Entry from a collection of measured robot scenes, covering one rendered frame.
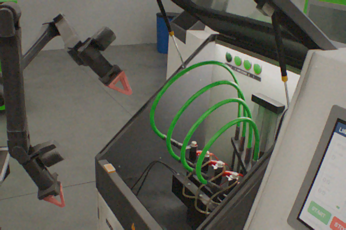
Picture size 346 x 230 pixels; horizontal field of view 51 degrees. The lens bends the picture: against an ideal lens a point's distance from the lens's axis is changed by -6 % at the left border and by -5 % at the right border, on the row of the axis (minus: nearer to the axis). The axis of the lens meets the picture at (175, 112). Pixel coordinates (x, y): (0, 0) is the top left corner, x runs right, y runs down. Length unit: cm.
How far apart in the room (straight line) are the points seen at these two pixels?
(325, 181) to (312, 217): 10
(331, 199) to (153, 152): 95
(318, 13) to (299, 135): 324
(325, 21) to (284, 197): 321
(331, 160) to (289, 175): 14
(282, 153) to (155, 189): 72
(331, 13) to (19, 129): 346
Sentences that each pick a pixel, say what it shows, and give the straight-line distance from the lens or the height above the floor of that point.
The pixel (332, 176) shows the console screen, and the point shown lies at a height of 128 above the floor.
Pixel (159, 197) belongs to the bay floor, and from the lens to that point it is 160.
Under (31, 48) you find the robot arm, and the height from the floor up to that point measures 139.
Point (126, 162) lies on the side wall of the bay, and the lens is 168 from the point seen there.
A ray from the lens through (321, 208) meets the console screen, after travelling 101.
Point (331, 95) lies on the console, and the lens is 100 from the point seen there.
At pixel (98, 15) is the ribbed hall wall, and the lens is 797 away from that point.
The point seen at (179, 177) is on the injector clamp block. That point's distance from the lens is 145.
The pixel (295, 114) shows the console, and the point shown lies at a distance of 107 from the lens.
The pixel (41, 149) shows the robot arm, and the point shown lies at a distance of 116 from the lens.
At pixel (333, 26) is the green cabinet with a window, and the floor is 129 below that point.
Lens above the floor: 174
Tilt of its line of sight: 22 degrees down
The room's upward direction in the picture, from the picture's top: 4 degrees clockwise
